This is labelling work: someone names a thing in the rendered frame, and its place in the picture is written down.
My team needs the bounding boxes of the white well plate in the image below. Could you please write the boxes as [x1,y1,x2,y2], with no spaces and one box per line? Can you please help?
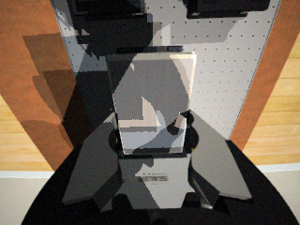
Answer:
[107,52,197,154]

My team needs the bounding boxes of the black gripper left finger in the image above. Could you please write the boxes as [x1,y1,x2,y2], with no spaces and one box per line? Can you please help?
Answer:
[21,112,122,225]

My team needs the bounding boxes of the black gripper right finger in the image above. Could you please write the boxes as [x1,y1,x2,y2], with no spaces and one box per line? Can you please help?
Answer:
[187,110,300,225]

